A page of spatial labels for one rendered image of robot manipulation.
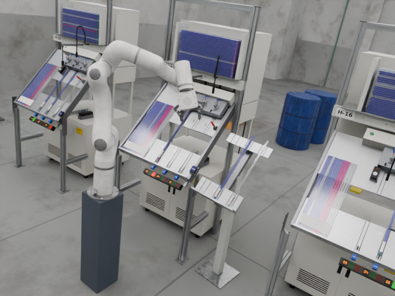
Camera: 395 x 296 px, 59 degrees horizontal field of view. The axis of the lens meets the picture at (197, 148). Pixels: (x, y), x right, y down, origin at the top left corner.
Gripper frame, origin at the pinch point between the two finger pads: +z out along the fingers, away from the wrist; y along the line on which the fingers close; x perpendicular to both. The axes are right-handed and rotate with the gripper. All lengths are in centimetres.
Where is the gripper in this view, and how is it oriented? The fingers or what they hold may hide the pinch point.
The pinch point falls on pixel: (190, 119)
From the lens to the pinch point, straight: 188.5
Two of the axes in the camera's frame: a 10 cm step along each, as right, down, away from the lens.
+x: 0.9, 0.5, 9.9
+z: 1.6, 9.9, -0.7
